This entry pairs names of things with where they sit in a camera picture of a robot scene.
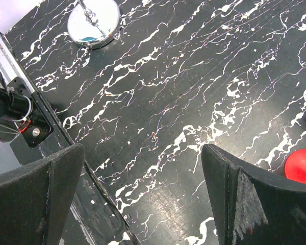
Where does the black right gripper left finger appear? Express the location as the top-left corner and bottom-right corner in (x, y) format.
(0, 143), (85, 244)

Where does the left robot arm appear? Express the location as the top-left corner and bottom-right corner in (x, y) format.
(0, 72), (33, 122)

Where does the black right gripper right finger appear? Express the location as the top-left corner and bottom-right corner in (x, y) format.
(201, 144), (306, 244)

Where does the chrome wine glass rack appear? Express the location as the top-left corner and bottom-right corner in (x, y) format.
(67, 0), (121, 49)

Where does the red wine glass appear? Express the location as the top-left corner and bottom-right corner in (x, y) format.
(284, 149), (306, 184)

